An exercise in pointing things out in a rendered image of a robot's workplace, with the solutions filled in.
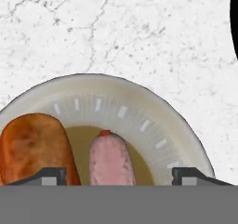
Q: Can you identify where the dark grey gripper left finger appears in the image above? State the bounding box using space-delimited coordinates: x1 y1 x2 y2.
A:
7 166 68 187

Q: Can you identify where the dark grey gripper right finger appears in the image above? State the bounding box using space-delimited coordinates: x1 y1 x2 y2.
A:
171 166 234 187

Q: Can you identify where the brown bun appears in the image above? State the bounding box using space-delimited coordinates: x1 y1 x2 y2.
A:
0 112 82 187

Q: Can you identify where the cream ribbed bowl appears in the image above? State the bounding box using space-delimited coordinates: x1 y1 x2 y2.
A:
0 72 216 187

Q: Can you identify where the pink sausage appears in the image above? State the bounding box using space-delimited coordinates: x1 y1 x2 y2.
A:
88 129 137 187

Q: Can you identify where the black round plate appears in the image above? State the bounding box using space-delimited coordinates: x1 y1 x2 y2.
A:
229 0 238 60

